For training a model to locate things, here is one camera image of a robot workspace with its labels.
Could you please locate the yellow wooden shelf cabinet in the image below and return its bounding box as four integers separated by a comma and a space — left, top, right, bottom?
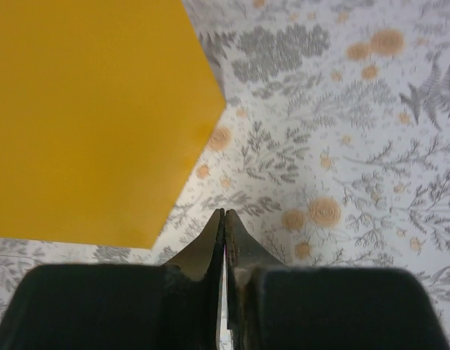
0, 1, 225, 249

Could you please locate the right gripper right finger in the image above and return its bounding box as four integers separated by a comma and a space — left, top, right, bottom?
224, 210, 449, 349

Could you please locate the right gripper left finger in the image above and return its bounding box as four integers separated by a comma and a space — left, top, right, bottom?
0, 209, 225, 349

